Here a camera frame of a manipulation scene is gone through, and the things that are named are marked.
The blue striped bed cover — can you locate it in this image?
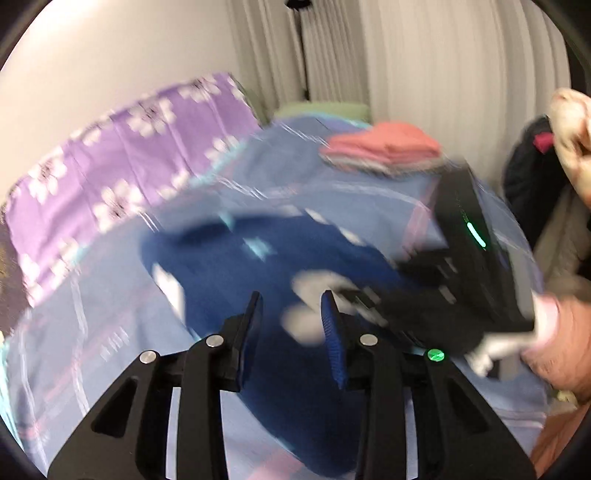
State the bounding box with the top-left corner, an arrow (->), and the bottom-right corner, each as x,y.
7,116 -> 547,479

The purple floral pillow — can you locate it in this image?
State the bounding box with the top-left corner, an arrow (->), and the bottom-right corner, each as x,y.
4,73 -> 259,306

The folded pink clothes stack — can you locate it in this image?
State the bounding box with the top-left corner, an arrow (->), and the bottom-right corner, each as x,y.
320,122 -> 450,177

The dark patterned pillow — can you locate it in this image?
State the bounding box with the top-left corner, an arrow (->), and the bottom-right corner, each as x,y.
0,222 -> 29,336

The black wall-mounted sensor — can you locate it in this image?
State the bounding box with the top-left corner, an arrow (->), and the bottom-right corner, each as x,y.
284,0 -> 311,11

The grey pleated curtain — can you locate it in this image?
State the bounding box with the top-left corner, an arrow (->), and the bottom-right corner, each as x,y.
228,0 -> 571,183

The green bed sheet edge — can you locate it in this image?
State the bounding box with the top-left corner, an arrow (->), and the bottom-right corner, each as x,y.
273,101 -> 370,123

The person's right hand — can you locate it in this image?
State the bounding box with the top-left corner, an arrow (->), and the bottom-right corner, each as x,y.
522,295 -> 590,404

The navy fleece star-print garment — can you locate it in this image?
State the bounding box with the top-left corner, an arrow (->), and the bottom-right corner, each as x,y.
141,213 -> 406,477

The beige plush toy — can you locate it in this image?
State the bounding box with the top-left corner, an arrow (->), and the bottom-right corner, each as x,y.
549,88 -> 591,208

